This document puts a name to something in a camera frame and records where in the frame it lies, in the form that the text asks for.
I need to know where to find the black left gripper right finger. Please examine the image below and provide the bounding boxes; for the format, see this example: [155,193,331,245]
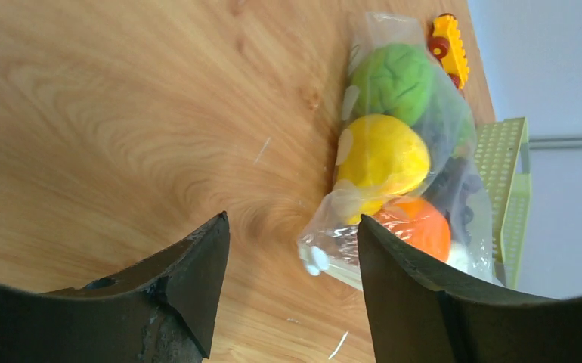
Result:
[358,216,582,362]

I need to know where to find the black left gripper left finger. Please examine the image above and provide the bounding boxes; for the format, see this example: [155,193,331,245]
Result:
[0,213,230,362]

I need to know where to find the clear zip top bag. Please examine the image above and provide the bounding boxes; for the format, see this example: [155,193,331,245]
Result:
[297,12,496,287]

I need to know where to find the white fake garlic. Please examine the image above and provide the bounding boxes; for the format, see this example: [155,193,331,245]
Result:
[446,240,471,273]

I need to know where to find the fake orange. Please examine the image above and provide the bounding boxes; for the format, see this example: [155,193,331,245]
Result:
[373,197,451,262]

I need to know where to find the dark purple fake grapes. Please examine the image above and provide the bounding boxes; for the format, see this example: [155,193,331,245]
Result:
[423,132,484,247]

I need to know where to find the fake yellow lemon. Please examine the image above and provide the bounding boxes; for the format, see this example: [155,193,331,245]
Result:
[333,114,431,225]

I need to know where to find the green fake grapes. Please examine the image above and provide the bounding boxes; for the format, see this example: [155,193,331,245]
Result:
[413,70,478,154]

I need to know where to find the fake green lime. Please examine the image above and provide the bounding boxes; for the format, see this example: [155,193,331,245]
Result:
[351,43,435,126]

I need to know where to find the pale green plastic basket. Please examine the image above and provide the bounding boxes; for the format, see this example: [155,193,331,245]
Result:
[475,117,531,290]

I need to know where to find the yellow toy car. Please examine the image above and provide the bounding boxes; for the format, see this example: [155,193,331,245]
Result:
[427,13,470,91]

